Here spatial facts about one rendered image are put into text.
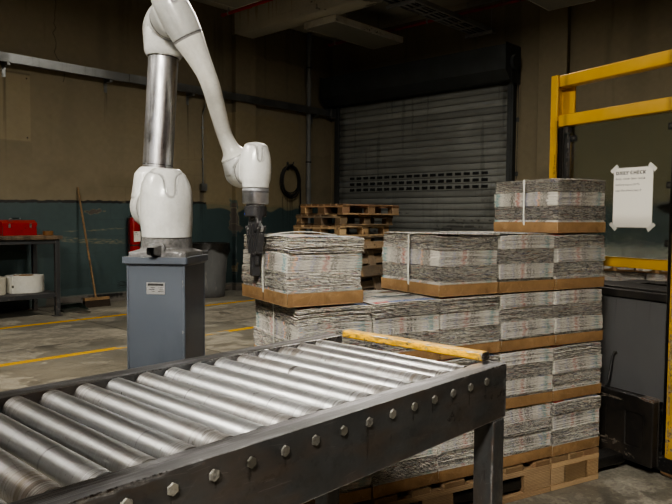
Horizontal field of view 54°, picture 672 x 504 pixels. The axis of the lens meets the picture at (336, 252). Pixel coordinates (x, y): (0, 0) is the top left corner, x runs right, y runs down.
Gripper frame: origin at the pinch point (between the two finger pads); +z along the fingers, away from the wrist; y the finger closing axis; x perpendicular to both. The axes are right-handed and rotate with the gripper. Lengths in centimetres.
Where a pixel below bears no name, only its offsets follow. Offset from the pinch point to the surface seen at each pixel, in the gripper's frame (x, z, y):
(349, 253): -26.1, -4.7, -19.0
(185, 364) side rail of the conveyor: 43, 16, -68
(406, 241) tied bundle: -64, -8, 3
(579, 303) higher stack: -138, 18, -18
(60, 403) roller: 71, 17, -86
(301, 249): -7.8, -6.2, -20.0
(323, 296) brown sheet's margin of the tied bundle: -16.0, 9.2, -20.0
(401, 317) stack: -48, 18, -18
